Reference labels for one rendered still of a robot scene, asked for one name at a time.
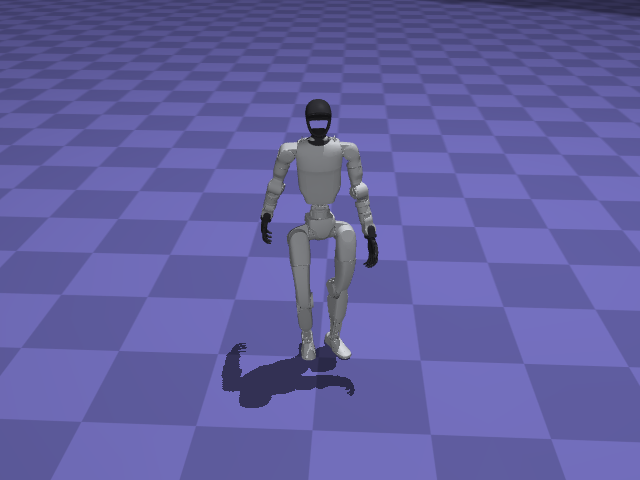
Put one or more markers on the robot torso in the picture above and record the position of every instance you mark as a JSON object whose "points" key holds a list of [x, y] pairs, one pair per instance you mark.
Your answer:
{"points": [[319, 178]]}

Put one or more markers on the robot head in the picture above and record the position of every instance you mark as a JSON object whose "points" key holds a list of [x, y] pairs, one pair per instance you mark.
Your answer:
{"points": [[318, 109]]}

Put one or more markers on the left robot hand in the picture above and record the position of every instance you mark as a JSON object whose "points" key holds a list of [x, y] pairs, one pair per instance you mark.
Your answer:
{"points": [[372, 247]]}

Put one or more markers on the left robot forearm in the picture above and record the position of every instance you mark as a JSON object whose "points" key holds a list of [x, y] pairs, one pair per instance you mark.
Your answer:
{"points": [[364, 213]]}

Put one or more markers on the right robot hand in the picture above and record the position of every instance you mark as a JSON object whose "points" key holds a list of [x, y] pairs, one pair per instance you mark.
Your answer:
{"points": [[265, 220]]}

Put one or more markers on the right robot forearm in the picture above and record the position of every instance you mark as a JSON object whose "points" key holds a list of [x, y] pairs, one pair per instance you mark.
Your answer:
{"points": [[270, 202]]}

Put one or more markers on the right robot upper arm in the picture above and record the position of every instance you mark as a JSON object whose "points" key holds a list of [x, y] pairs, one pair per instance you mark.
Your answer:
{"points": [[286, 155]]}

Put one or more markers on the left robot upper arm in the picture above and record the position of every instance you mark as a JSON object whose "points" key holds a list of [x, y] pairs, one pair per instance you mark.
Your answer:
{"points": [[350, 152]]}

